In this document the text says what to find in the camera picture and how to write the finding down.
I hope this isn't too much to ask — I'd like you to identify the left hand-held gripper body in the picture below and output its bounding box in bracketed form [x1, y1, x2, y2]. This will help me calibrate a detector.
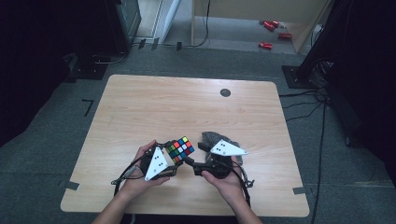
[139, 146, 171, 182]

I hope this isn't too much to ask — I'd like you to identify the dark curtain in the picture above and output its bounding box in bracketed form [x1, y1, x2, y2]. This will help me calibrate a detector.
[0, 0, 108, 148]
[297, 0, 396, 178]

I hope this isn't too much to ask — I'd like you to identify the person's left hand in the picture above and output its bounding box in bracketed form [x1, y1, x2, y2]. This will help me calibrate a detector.
[120, 139, 171, 202]

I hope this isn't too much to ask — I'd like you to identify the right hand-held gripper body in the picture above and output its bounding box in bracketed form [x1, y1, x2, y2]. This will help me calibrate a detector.
[193, 139, 248, 180]

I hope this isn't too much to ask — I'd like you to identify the black hanging cable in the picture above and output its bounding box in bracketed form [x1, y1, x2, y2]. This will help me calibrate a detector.
[162, 0, 211, 49]

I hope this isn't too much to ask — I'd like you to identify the white panel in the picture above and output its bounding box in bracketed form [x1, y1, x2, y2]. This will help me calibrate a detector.
[160, 0, 182, 45]

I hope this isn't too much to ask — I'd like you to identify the multicoloured puzzle cube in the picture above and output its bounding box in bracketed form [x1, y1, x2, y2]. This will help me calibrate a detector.
[164, 135, 195, 165]

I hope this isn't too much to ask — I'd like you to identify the person's right hand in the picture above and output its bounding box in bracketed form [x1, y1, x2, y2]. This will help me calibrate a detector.
[201, 157, 247, 204]

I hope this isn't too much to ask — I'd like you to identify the black floor plate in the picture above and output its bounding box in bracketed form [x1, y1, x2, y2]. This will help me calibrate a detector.
[66, 52, 108, 81]

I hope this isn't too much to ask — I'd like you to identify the black cabinet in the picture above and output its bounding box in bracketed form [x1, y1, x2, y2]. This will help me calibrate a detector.
[104, 0, 143, 55]

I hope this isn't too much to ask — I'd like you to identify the black stand base plate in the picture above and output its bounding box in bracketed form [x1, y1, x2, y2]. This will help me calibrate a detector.
[281, 64, 316, 90]

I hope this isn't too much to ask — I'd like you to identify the black looped floor cable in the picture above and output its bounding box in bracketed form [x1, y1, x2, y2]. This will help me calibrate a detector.
[92, 50, 129, 65]

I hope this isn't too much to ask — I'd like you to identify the right hand-held gripper cable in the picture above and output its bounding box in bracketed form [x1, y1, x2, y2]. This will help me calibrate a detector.
[230, 164, 256, 208]

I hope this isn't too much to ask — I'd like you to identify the left hand-held gripper cable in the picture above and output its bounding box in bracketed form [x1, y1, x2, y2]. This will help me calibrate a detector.
[111, 146, 157, 197]

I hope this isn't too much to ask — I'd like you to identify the person's dark clothing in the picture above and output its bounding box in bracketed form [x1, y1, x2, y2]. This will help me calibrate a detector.
[120, 214, 241, 224]

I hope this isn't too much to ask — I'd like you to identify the hand-held gripper cable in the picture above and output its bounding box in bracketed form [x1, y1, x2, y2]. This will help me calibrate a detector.
[111, 146, 157, 197]
[230, 164, 256, 208]

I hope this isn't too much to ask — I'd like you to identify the grey cloth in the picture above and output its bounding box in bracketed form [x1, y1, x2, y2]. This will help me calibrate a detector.
[200, 131, 244, 166]

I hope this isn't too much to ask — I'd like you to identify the long black floor cable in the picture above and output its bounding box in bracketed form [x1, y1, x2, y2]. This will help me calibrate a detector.
[310, 102, 328, 224]

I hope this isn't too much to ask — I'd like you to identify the coiled cable bundle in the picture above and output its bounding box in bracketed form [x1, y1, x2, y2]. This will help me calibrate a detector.
[309, 60, 335, 90]

